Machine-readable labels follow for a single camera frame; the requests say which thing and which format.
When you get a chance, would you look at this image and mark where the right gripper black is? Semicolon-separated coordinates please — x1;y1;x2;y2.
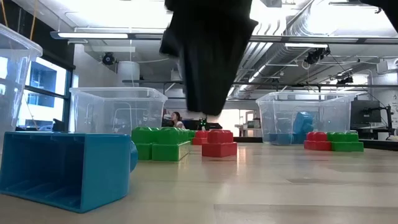
160;0;259;116

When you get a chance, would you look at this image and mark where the large green building block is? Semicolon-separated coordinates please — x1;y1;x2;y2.
131;126;192;162

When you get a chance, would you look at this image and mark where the blue toy building block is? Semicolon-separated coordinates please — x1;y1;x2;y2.
292;111;315;135
264;133;307;146
0;130;139;214

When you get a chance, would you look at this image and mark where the red toy building block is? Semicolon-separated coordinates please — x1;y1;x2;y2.
201;129;238;158
303;131;332;152
192;130;210;146

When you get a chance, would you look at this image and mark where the black device with green light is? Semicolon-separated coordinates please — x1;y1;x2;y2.
197;116;223;131

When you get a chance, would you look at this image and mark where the seated person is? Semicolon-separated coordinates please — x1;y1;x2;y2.
170;111;187;130

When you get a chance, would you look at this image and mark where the white background desk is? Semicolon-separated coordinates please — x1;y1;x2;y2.
234;117;262;138

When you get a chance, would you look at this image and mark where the black horizontal bar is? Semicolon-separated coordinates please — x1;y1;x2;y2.
121;79;398;89

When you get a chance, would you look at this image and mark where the white cylinder tank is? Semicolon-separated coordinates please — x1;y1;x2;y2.
117;60;141;88

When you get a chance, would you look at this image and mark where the clear plastic bin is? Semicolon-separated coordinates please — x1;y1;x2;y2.
69;86;169;138
0;23;44;135
255;91;356;146

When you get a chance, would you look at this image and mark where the black round ceiling device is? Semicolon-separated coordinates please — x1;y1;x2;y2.
101;52;116;67

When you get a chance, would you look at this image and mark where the short ceiling light panel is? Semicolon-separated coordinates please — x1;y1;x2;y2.
284;42;330;49

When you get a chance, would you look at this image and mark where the long ceiling light bar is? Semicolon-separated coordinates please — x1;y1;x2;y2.
49;29;398;44

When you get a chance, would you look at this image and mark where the dark background object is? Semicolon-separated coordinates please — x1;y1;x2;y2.
52;118;65;133

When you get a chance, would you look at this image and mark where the black computer monitor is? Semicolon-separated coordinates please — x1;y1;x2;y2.
350;100;382;131

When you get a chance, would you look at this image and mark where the black ceiling track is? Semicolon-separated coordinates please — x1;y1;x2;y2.
328;1;384;15

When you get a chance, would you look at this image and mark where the hanging black camera cluster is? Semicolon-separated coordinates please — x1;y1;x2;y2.
336;75;354;86
303;46;331;65

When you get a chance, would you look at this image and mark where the window with dark frame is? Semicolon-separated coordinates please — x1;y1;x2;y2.
17;55;74;133

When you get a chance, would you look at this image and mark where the yellow strap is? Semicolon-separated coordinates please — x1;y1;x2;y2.
0;0;9;29
29;0;39;41

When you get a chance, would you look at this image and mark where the white wall poster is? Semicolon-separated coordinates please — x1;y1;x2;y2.
390;101;398;124

